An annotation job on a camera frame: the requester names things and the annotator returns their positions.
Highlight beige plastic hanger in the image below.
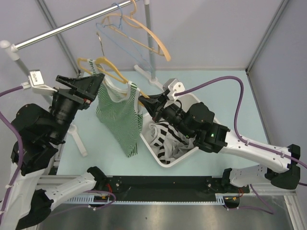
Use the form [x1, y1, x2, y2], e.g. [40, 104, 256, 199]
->
[99, 0, 171, 62]

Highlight white clothes rack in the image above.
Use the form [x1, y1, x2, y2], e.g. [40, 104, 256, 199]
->
[0, 0, 171, 157]

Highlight grey tank top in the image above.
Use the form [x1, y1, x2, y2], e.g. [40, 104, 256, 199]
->
[164, 133, 194, 162]

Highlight white cable duct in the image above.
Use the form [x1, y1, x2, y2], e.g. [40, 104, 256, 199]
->
[64, 194, 225, 205]

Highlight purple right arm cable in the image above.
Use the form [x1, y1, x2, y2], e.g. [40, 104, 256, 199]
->
[175, 76, 307, 215]

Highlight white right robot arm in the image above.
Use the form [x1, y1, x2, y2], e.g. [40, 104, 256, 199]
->
[139, 93, 300, 192]

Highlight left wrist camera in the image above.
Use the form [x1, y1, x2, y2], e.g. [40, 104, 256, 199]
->
[21, 70, 57, 96]

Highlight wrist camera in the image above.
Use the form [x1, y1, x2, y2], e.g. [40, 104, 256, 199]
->
[21, 70, 57, 96]
[163, 78, 185, 100]

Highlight aluminium frame profile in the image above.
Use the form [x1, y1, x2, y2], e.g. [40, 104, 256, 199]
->
[252, 184, 296, 196]

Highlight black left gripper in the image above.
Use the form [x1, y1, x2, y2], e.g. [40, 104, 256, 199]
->
[51, 72, 106, 141]

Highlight black white striped tank top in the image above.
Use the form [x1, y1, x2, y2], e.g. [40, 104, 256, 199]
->
[149, 121, 194, 165]

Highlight yellow velvet hanger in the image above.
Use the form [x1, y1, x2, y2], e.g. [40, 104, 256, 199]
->
[77, 32, 151, 100]

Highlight green white striped tank top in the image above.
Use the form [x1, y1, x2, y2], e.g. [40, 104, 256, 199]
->
[96, 59, 143, 157]

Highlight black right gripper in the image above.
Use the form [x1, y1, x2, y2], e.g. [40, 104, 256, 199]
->
[138, 92, 194, 138]

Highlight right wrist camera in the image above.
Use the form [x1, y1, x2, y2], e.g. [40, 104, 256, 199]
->
[163, 78, 185, 100]

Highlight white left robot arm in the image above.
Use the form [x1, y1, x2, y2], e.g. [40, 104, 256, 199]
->
[0, 70, 106, 230]

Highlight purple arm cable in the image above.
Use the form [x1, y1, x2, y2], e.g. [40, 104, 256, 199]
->
[0, 86, 32, 216]
[175, 76, 307, 215]

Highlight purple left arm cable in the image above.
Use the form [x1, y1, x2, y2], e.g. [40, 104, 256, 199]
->
[0, 86, 32, 216]

